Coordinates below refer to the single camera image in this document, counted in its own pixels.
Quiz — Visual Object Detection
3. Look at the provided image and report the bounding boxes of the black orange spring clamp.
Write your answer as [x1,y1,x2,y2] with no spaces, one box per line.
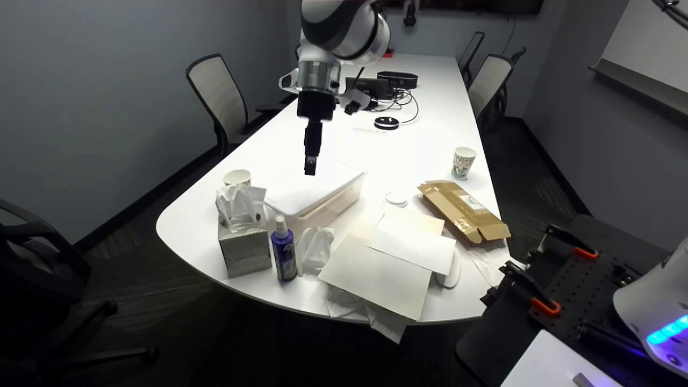
[536,224,603,264]
[497,258,566,320]

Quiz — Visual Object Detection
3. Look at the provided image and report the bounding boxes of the white paper cup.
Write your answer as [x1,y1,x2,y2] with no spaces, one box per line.
[451,144,479,182]

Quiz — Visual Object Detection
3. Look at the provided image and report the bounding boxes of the white mug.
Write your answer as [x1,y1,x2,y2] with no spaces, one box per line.
[220,168,255,192]

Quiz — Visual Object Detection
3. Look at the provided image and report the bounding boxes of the gray wrist camera box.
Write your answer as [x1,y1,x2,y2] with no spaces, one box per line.
[337,85,377,116]

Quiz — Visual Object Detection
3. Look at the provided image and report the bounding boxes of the black round puck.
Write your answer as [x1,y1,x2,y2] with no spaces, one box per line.
[373,115,403,134]

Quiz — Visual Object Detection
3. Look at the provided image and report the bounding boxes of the cream paper sheet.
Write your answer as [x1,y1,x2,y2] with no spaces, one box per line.
[333,203,447,250]

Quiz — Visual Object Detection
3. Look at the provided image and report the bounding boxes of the white flat panel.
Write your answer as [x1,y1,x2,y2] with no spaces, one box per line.
[499,328,625,387]

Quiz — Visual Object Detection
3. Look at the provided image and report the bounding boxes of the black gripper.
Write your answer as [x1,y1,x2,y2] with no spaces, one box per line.
[295,91,337,180]

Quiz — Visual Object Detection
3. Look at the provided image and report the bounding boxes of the white tissue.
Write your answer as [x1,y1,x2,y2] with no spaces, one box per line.
[295,224,337,276]
[214,182,267,232]

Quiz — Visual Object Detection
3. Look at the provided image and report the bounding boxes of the white device with blue light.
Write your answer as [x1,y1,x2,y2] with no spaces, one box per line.
[610,234,688,381]

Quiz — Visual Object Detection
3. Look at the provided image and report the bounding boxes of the gray mesh conference chair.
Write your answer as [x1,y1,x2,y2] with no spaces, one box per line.
[466,52,517,121]
[185,52,252,157]
[459,28,489,73]

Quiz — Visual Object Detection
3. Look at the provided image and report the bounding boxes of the white paper overhanging table edge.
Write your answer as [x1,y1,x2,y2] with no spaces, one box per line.
[321,286,413,347]

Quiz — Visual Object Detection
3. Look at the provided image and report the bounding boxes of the white rounded object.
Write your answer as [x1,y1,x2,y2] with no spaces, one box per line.
[430,246,465,293]

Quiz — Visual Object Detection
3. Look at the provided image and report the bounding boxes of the black wall screen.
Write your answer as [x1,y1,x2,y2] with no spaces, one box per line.
[401,0,544,17]

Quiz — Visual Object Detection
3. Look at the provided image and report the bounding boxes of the large white paper sheet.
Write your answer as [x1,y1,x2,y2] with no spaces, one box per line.
[316,234,436,325]

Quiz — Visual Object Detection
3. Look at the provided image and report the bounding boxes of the white tissue in box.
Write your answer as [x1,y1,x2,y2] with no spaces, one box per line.
[214,182,267,232]

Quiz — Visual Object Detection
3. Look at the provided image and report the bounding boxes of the small white round lid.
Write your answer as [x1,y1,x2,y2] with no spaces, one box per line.
[382,189,411,211]

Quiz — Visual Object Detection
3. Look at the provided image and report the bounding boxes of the gray tissue box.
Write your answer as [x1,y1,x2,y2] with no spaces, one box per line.
[216,217,276,281]

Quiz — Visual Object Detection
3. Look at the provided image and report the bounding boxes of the blue spray bottle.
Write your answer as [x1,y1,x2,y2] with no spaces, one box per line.
[267,214,300,286]

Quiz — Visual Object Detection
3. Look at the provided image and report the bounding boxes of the wall whiteboard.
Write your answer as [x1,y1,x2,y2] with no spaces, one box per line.
[589,0,688,121]

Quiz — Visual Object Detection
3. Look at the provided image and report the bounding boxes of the flattened brown cardboard box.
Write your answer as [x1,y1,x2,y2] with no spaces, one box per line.
[417,180,514,247]

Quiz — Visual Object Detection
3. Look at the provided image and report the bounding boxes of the black conference device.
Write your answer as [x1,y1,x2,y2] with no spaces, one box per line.
[353,69,421,101]

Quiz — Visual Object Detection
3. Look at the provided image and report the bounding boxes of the black perforated board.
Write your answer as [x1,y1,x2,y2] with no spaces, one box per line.
[457,214,688,387]

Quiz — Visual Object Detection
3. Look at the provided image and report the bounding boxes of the white lidded plastic container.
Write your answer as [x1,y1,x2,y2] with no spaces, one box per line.
[264,168,366,246]

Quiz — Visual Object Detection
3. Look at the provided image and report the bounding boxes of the black office chair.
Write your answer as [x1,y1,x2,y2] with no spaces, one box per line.
[0,199,162,387]

